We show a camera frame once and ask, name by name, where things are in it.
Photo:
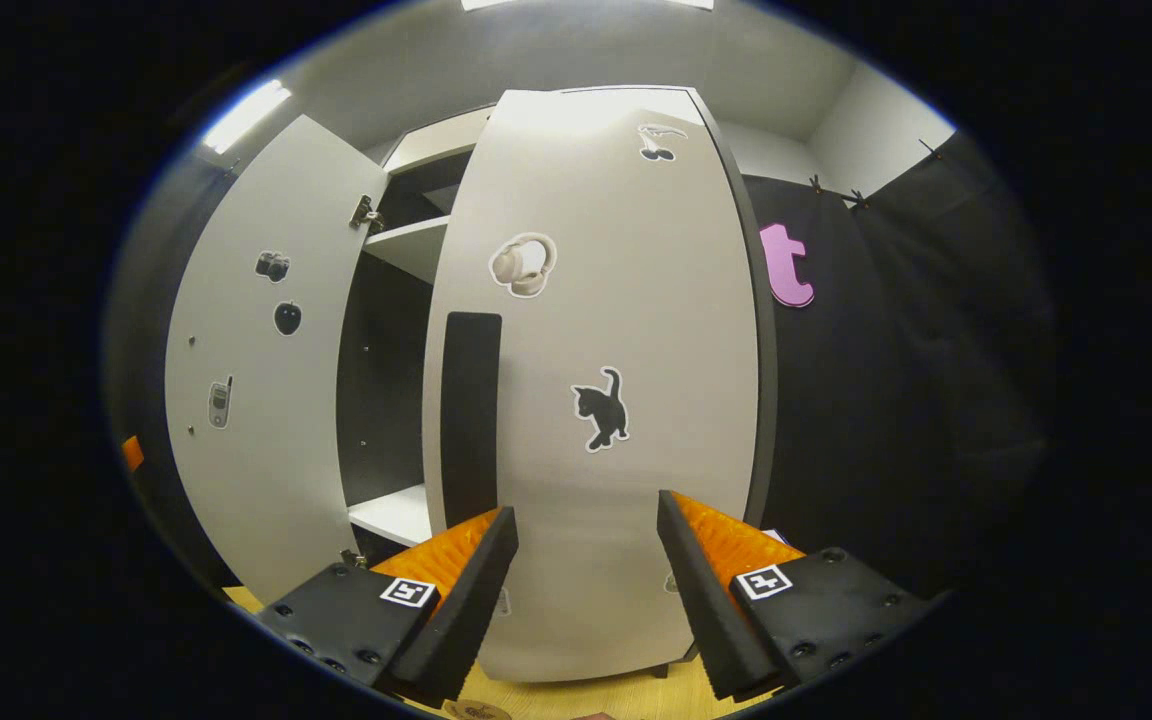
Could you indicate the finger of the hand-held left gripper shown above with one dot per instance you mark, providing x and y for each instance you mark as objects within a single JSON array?
[{"x": 133, "y": 452}]

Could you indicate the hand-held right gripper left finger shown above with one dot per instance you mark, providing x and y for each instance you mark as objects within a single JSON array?
[{"x": 471, "y": 610}]

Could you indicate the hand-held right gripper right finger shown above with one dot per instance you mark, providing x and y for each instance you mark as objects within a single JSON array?
[{"x": 711, "y": 615}]

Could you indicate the white cabinet door phone sticker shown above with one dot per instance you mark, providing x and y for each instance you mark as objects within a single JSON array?
[{"x": 256, "y": 480}]

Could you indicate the white cabinet door cat sticker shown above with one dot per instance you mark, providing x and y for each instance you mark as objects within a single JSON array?
[{"x": 656, "y": 300}]

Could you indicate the white and grey cabinet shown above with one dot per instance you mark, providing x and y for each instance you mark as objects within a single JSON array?
[{"x": 386, "y": 400}]

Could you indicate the black backdrop cloth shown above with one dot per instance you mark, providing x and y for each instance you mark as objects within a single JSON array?
[{"x": 916, "y": 400}]

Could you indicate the white cabinet shelf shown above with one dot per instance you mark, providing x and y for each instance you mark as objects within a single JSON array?
[{"x": 411, "y": 245}]

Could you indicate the long ceiling light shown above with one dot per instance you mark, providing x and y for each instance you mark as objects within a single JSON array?
[{"x": 246, "y": 115}]

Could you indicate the small white cabinet flap door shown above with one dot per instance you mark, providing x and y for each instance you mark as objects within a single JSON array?
[{"x": 436, "y": 140}]

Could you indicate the wide ceiling light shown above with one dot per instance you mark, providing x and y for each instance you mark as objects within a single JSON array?
[{"x": 586, "y": 3}]

